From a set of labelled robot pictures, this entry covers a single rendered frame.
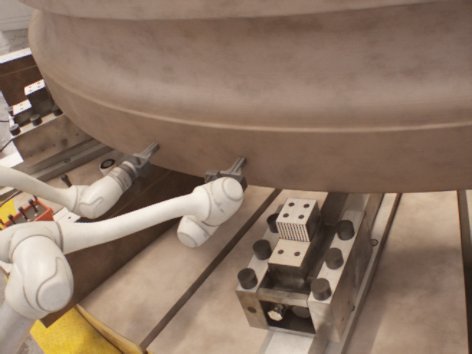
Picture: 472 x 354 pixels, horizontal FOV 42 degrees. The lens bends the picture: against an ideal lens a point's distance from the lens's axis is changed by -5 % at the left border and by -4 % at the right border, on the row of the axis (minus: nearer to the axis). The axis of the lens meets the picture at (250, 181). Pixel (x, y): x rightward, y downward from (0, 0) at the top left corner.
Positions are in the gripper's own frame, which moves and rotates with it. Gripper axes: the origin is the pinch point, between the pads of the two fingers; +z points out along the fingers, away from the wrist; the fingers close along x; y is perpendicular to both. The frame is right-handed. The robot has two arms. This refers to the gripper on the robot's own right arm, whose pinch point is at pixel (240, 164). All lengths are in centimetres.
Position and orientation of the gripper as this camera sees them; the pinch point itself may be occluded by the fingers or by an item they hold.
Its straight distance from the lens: 219.4
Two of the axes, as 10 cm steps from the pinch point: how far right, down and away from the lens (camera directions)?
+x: 8.7, 1.0, -4.8
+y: 2.5, 7.6, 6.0
